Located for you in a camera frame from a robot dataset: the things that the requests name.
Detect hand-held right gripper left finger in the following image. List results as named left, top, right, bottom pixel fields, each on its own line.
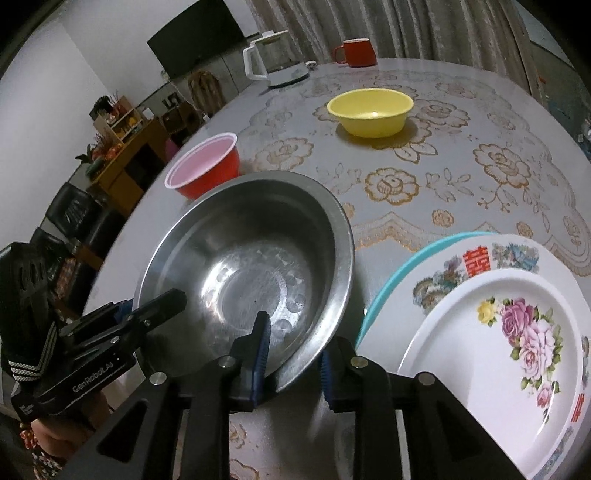
left=60, top=311, right=273, bottom=480

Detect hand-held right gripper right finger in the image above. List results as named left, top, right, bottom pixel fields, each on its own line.
left=320, top=336, right=539, bottom=480

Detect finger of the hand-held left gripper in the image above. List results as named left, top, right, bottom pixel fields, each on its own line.
left=81, top=299, right=136, bottom=326
left=58, top=288, right=188, bottom=358

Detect turquoise plate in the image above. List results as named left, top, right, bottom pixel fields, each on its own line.
left=355, top=231, right=499, bottom=352

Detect steel bowl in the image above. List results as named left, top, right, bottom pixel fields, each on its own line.
left=132, top=171, right=355, bottom=393

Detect white plate pink flowers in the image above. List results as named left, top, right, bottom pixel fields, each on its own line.
left=397, top=267, right=585, bottom=480

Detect red bowl pink inside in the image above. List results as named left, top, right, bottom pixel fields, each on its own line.
left=165, top=132, right=241, bottom=200

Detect white deep plate floral rim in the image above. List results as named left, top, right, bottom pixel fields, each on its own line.
left=399, top=233, right=591, bottom=480

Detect yellow bowl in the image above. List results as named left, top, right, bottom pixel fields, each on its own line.
left=327, top=89, right=414, bottom=138

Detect person's left hand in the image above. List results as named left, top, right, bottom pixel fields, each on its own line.
left=32, top=406, right=100, bottom=457

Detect patterned cushion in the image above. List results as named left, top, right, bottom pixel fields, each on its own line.
left=59, top=258, right=77, bottom=298

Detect floral patterned clothing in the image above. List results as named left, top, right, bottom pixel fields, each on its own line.
left=18, top=427, right=65, bottom=480

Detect black leather sofa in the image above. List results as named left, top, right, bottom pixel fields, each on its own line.
left=30, top=182, right=123, bottom=319

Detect wooden cabinet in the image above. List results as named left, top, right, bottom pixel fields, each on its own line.
left=88, top=117, right=169, bottom=217

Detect fruit decoration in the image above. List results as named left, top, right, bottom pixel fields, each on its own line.
left=76, top=143, right=121, bottom=176

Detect small wooden shelf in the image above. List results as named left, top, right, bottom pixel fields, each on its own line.
left=92, top=95, right=148, bottom=148

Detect carved wooden chair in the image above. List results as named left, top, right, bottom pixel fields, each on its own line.
left=187, top=70, right=227, bottom=118

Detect gold floral lace tablecloth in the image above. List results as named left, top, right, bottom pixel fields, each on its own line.
left=238, top=69, right=591, bottom=278

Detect white electric kettle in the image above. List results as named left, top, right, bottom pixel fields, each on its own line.
left=243, top=30, right=311, bottom=88

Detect black television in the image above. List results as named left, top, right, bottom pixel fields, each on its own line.
left=147, top=0, right=245, bottom=79

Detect red mug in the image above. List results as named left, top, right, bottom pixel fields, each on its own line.
left=334, top=39, right=378, bottom=68

